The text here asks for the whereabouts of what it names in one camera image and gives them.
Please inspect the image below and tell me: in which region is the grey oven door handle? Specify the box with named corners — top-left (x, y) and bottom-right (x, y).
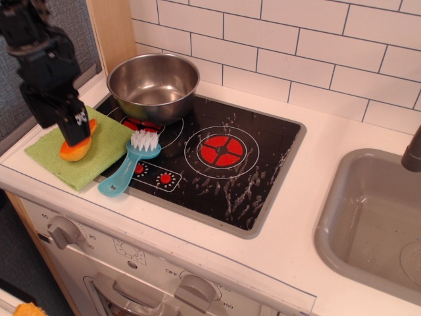
top-left (91, 273), bottom-right (182, 315)

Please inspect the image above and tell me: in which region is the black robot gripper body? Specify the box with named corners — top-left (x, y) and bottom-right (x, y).
top-left (14, 28), bottom-right (82, 109)

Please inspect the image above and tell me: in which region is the green cloth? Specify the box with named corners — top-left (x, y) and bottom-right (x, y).
top-left (24, 107), bottom-right (133, 191)

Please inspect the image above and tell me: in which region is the grey oven knob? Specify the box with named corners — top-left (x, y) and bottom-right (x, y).
top-left (47, 216), bottom-right (81, 250)
top-left (174, 275), bottom-right (216, 313)

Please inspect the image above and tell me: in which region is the red stove button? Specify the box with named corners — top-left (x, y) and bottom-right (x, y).
top-left (159, 173), bottom-right (172, 185)
top-left (134, 164), bottom-right (144, 174)

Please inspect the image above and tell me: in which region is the stainless steel pot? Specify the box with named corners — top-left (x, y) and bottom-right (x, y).
top-left (107, 53), bottom-right (200, 126)

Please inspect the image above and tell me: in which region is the grey left oven knob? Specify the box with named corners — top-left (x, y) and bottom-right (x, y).
top-left (47, 216), bottom-right (81, 250)

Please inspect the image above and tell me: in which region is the red left stove button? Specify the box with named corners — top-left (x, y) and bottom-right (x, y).
top-left (134, 164), bottom-right (144, 174)

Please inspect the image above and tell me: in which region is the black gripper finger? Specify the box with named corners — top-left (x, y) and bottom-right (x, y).
top-left (20, 84), bottom-right (57, 128)
top-left (55, 94), bottom-right (91, 147)

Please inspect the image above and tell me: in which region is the blue dish brush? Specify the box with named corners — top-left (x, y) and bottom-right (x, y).
top-left (98, 130), bottom-right (161, 197)

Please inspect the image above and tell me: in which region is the grey faucet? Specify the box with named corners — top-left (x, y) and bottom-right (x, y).
top-left (401, 126), bottom-right (421, 172)

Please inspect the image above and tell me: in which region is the red right stove button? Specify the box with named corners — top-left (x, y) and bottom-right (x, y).
top-left (159, 173), bottom-right (172, 185)

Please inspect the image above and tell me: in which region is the grey right oven knob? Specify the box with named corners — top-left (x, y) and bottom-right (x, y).
top-left (174, 275), bottom-right (216, 313)

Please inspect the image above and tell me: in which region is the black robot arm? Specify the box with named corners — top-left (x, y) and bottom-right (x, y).
top-left (1, 1), bottom-right (91, 146)

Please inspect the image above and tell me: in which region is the grey toy sink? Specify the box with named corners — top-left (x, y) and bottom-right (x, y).
top-left (314, 148), bottom-right (420, 305)

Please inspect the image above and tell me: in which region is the black toy stovetop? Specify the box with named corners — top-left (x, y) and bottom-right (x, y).
top-left (98, 97), bottom-right (307, 239)

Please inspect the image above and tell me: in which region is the orange plush on floor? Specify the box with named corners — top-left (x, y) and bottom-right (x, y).
top-left (12, 303), bottom-right (47, 316)

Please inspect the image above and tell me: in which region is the orange plush toy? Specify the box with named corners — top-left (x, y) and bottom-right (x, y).
top-left (59, 118), bottom-right (98, 162)

